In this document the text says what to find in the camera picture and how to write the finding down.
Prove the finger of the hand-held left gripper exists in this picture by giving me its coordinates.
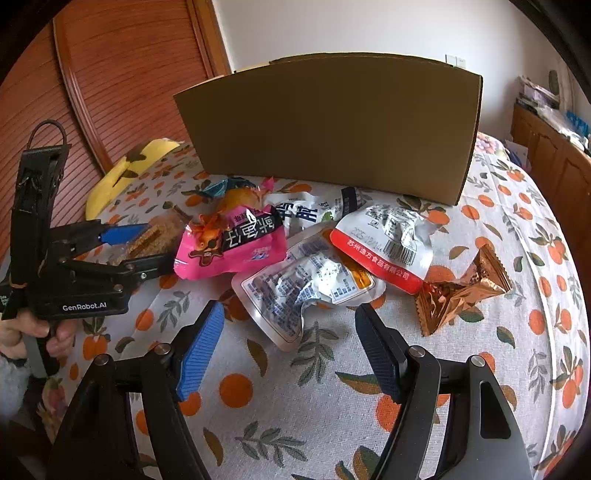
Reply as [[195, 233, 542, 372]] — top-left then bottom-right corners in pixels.
[[60, 251, 177, 296], [48, 220, 151, 259]]

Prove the silver snack packet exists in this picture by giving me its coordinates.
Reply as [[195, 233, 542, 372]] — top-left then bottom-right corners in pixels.
[[231, 226, 386, 354]]

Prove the yellow banana plush pillow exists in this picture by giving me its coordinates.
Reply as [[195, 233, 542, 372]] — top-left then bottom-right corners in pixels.
[[85, 140, 181, 221]]

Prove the white red-edged snack packet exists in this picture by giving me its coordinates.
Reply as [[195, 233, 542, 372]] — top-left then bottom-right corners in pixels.
[[329, 203, 435, 295]]

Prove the clear brown snack bar packet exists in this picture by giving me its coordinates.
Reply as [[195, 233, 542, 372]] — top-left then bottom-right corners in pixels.
[[108, 203, 192, 267]]

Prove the brown cardboard box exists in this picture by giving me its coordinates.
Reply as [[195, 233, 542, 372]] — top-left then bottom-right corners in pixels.
[[173, 53, 484, 207]]

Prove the white blue-lettered snack packet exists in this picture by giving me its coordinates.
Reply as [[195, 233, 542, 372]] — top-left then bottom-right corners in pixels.
[[263, 190, 345, 238]]

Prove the wooden cabinet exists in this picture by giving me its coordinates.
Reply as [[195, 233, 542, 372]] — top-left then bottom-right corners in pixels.
[[510, 102, 591, 222]]

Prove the wooden slatted wardrobe door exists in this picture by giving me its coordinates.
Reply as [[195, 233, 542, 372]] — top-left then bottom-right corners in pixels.
[[0, 0, 232, 259]]

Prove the dark striped snack packet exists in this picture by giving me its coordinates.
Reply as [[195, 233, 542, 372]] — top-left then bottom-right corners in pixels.
[[339, 186, 366, 217]]

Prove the teal snack packet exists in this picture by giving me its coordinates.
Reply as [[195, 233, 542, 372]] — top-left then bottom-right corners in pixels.
[[199, 178, 232, 198]]

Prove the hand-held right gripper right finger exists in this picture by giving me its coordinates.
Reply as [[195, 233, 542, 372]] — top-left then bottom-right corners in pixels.
[[355, 302, 536, 480]]

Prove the orange fruit print bedsheet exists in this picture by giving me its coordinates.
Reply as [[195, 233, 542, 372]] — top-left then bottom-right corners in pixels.
[[37, 134, 587, 480]]

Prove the pink snack packet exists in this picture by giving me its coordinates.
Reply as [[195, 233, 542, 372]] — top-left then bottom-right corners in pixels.
[[173, 206, 288, 281]]

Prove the person's left hand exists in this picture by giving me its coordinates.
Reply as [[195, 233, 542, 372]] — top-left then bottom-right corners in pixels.
[[0, 318, 78, 361]]

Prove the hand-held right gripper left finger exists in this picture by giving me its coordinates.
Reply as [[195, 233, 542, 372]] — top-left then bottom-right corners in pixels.
[[48, 300, 227, 480]]

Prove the clear orange bread packet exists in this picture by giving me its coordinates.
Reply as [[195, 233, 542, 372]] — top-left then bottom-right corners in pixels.
[[217, 176, 278, 217]]

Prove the floral quilt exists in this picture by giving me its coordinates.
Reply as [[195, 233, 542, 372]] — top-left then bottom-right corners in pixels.
[[475, 131, 514, 161]]

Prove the copper foil snack packet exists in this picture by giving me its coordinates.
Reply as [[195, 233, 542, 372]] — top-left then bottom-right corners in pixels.
[[414, 243, 513, 336]]

